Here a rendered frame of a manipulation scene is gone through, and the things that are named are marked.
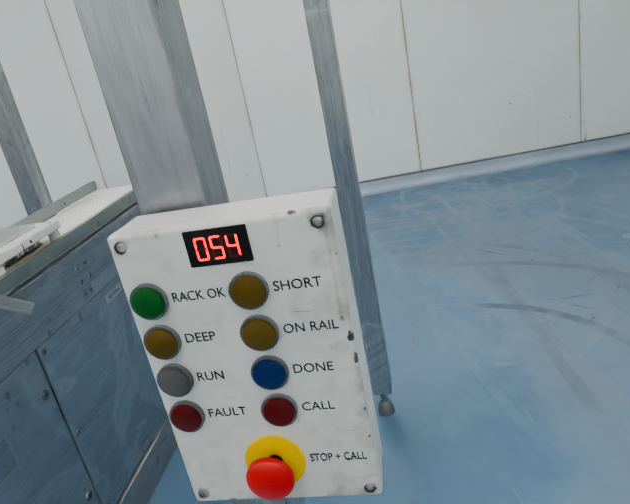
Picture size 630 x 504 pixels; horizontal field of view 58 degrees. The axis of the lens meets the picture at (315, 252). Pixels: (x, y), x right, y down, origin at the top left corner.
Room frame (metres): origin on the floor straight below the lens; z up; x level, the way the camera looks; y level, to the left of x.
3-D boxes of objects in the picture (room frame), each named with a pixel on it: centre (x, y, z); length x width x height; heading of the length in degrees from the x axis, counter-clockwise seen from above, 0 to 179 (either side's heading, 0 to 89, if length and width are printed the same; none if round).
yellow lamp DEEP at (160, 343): (0.40, 0.13, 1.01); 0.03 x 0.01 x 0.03; 78
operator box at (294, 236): (0.41, 0.06, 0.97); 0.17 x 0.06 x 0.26; 78
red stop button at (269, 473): (0.38, 0.07, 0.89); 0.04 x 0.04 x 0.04; 78
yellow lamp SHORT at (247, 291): (0.38, 0.05, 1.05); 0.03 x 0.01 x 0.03; 78
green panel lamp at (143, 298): (0.40, 0.13, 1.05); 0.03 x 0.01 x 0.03; 78
